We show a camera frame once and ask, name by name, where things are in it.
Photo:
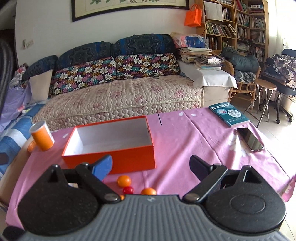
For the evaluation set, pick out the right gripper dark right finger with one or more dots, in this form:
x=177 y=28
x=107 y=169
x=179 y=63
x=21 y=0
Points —
x=210 y=177

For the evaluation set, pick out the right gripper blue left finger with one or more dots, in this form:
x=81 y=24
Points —
x=90 y=178

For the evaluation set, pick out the small orange citrus fruit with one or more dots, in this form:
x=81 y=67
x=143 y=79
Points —
x=148 y=191
x=123 y=181

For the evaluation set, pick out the red cherry tomato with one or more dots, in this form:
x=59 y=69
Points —
x=128 y=190

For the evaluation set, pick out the white cloth on sofa arm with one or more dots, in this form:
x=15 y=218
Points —
x=207 y=78

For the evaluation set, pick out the orange cardboard box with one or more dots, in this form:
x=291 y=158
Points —
x=128 y=141

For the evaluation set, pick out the pink floral tablecloth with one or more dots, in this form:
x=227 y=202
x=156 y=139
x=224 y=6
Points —
x=181 y=135

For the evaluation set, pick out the black smartphone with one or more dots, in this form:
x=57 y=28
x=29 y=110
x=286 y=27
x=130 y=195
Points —
x=250 y=140

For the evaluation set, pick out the orange cylindrical cup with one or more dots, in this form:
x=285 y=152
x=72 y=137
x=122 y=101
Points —
x=42 y=135

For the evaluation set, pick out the teal book on table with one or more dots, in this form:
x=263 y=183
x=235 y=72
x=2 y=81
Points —
x=230 y=115

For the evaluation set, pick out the quilted beige sofa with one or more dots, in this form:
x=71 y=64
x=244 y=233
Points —
x=128 y=97

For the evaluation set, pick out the blue white striped cloth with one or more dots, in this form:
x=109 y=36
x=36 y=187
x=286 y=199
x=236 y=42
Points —
x=15 y=135

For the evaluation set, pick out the floral cushion left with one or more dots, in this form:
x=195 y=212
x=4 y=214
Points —
x=83 y=75

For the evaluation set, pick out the floral cushion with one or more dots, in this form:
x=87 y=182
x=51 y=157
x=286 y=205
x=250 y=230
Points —
x=83 y=75
x=146 y=65

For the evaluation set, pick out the beige small pillow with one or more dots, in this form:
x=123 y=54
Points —
x=39 y=85

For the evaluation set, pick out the purple floral blanket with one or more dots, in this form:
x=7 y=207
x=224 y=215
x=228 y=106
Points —
x=16 y=100

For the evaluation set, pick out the round wooden stool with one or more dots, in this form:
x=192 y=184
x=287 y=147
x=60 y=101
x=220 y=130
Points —
x=263 y=92

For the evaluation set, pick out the floral cushion right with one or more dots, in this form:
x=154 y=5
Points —
x=146 y=65

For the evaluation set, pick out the rattan chair with clothes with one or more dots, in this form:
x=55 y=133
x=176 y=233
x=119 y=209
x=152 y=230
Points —
x=245 y=70

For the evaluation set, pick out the stack of books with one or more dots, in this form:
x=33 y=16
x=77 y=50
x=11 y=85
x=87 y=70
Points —
x=202 y=58

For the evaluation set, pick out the black office chair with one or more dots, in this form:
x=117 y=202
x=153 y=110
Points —
x=280 y=71

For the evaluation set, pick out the wooden bookshelf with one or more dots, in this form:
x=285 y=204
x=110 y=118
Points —
x=244 y=26

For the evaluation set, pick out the orange paper bag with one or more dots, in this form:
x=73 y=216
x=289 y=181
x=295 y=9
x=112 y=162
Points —
x=193 y=16

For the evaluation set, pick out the framed flower painting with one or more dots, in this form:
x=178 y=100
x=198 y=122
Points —
x=87 y=8

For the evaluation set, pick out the wall light switch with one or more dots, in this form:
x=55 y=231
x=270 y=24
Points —
x=27 y=44

